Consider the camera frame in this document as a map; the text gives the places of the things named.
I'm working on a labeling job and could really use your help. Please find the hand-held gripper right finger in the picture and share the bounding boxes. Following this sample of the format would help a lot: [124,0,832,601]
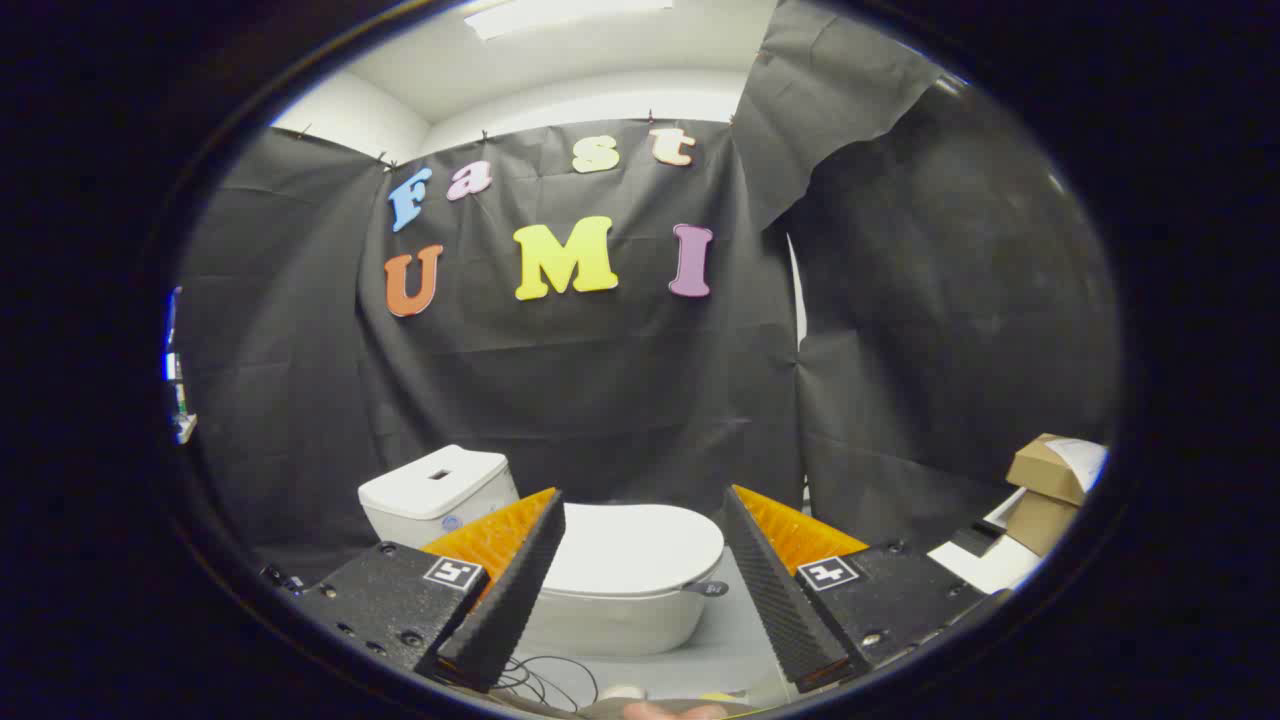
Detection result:
[722,485,1011,694]

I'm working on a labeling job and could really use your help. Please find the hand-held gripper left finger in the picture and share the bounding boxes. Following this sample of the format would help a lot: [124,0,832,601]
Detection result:
[262,487,567,694]

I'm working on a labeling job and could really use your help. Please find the white toilet lid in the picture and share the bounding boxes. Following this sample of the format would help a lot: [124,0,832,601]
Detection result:
[545,502,731,602]

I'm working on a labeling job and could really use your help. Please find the white toilet body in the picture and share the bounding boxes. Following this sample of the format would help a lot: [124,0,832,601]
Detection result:
[358,445,728,658]

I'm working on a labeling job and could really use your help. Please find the white paper sheet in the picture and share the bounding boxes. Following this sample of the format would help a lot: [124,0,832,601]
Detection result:
[928,535,1043,595]

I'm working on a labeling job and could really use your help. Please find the black backdrop cloth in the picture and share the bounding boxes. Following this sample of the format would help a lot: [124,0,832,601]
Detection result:
[170,0,1121,583]

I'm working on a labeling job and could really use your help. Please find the plain cardboard box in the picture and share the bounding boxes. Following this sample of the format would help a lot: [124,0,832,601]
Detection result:
[1004,490,1081,558]

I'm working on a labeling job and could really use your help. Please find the cardboard box with white sheet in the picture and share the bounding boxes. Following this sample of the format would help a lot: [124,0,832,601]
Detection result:
[1006,433,1109,507]

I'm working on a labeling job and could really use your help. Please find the cluttered shelf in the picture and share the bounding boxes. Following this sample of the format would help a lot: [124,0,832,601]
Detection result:
[164,288,199,445]

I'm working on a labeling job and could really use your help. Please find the ceiling light panel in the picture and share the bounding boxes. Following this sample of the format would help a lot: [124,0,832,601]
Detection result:
[463,0,677,41]

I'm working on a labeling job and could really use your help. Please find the tangled black cables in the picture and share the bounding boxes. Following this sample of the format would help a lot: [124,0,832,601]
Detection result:
[495,655,601,713]

